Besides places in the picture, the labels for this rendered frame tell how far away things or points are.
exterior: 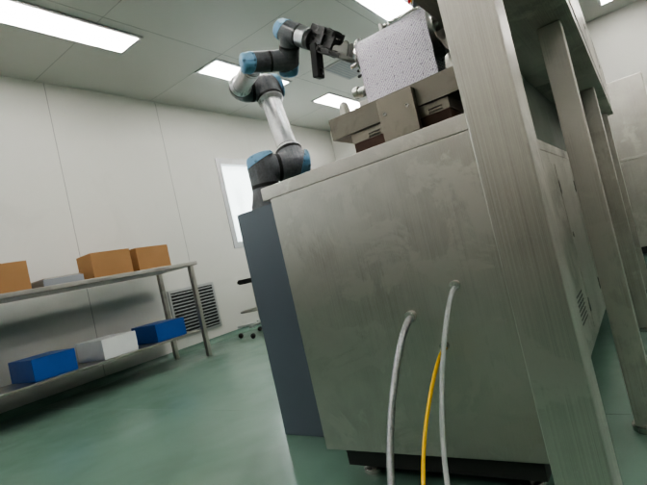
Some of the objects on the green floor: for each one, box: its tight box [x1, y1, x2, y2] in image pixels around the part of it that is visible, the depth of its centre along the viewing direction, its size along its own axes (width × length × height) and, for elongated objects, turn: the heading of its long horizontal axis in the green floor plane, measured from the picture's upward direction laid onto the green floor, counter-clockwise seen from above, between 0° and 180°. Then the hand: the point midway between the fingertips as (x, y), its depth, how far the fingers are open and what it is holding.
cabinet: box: [271, 130, 606, 485], centre depth 222 cm, size 252×64×86 cm, turn 63°
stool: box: [237, 278, 262, 339], centre depth 507 cm, size 55×53×62 cm
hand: (351, 62), depth 153 cm, fingers closed
